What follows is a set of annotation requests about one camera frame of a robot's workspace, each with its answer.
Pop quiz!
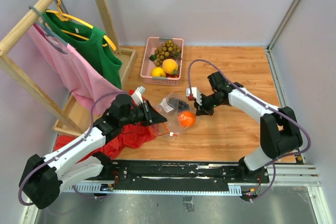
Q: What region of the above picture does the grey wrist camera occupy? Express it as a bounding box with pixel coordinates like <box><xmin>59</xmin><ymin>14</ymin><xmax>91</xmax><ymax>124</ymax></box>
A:
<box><xmin>186</xmin><ymin>87</ymin><xmax>202</xmax><ymax>105</ymax></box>
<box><xmin>131</xmin><ymin>86</ymin><xmax>146</xmax><ymax>105</ymax></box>

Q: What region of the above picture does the brown longan fruit bunch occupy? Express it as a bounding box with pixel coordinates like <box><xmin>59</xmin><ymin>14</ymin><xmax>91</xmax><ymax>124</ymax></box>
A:
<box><xmin>149</xmin><ymin>39</ymin><xmax>182</xmax><ymax>67</ymax></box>

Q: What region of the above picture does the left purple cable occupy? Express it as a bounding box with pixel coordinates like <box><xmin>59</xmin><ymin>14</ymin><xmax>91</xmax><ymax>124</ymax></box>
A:
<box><xmin>17</xmin><ymin>90</ymin><xmax>133</xmax><ymax>206</ymax></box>

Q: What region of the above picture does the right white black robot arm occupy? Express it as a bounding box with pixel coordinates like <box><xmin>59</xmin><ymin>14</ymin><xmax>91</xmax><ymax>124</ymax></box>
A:
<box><xmin>186</xmin><ymin>71</ymin><xmax>303</xmax><ymax>182</ymax></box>

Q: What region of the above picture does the dark blueberry cluster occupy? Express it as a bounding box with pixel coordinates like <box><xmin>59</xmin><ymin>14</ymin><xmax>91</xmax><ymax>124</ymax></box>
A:
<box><xmin>167</xmin><ymin>98</ymin><xmax>190</xmax><ymax>112</ymax></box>

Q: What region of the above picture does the pink shirt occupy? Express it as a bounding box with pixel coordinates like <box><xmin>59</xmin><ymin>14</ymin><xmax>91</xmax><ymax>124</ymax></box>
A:
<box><xmin>28</xmin><ymin>26</ymin><xmax>122</xmax><ymax>115</ymax></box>

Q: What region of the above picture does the clear zip bag orange seal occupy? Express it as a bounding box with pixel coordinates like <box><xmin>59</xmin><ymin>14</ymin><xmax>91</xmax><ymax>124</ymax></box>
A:
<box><xmin>150</xmin><ymin>92</ymin><xmax>196</xmax><ymax>139</ymax></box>

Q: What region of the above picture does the pink plastic basket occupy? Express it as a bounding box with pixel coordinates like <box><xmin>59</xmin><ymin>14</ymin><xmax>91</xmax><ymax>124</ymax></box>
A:
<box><xmin>140</xmin><ymin>37</ymin><xmax>184</xmax><ymax>86</ymax></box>

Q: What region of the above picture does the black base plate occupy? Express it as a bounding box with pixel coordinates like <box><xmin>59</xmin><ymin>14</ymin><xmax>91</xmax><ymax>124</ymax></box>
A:
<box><xmin>86</xmin><ymin>159</ymin><xmax>269</xmax><ymax>191</ymax></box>

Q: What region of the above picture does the yellow fake lemon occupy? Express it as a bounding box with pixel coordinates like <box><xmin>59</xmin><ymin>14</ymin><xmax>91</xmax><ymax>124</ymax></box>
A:
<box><xmin>151</xmin><ymin>67</ymin><xmax>166</xmax><ymax>77</ymax></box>

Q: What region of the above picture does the yellow clothes hanger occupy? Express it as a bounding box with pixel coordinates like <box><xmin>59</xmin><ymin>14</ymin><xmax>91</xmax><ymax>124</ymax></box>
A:
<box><xmin>43</xmin><ymin>0</ymin><xmax>117</xmax><ymax>51</ymax></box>

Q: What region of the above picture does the red cloth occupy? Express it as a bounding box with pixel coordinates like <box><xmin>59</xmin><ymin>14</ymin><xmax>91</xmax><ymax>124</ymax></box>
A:
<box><xmin>54</xmin><ymin>124</ymin><xmax>158</xmax><ymax>162</ymax></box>

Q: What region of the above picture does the green shirt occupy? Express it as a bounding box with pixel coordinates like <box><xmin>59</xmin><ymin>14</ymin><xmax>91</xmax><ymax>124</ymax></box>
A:
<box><xmin>43</xmin><ymin>12</ymin><xmax>122</xmax><ymax>89</ymax></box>

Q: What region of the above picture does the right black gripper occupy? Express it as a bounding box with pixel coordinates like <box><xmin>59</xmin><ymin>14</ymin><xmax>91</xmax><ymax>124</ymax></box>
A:
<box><xmin>194</xmin><ymin>93</ymin><xmax>224</xmax><ymax>116</ymax></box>

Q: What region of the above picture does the grey clothes hanger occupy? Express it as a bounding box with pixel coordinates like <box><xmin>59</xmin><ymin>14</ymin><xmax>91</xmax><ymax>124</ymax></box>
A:
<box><xmin>29</xmin><ymin>5</ymin><xmax>68</xmax><ymax>55</ymax></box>

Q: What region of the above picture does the orange fake orange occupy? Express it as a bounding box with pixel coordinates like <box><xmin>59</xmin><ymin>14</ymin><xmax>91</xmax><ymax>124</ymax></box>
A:
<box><xmin>178</xmin><ymin>111</ymin><xmax>196</xmax><ymax>128</ymax></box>

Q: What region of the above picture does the small yellow fake fruit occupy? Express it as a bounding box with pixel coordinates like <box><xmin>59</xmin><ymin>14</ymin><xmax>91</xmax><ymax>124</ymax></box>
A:
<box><xmin>162</xmin><ymin>59</ymin><xmax>179</xmax><ymax>74</ymax></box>

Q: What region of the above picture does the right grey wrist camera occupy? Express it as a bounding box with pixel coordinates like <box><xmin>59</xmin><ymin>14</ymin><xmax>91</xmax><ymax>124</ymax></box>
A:
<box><xmin>186</xmin><ymin>87</ymin><xmax>202</xmax><ymax>105</ymax></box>

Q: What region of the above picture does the wooden clothes rack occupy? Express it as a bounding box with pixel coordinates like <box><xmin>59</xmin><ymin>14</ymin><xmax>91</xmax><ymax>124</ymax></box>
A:
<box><xmin>1</xmin><ymin>0</ymin><xmax>137</xmax><ymax>136</ymax></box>

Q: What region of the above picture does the green fake leaf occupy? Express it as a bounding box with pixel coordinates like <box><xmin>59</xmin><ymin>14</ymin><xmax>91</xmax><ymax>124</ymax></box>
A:
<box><xmin>149</xmin><ymin>54</ymin><xmax>157</xmax><ymax>62</ymax></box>

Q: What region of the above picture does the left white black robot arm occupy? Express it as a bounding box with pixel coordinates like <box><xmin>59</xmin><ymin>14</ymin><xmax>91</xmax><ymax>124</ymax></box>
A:
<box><xmin>18</xmin><ymin>93</ymin><xmax>167</xmax><ymax>209</ymax></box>

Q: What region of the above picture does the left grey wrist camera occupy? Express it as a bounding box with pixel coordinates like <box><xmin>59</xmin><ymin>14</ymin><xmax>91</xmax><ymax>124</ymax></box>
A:
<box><xmin>131</xmin><ymin>86</ymin><xmax>146</xmax><ymax>105</ymax></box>

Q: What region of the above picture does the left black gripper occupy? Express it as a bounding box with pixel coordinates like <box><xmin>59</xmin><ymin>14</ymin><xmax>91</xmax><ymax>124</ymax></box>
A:
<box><xmin>121</xmin><ymin>99</ymin><xmax>167</xmax><ymax>127</ymax></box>

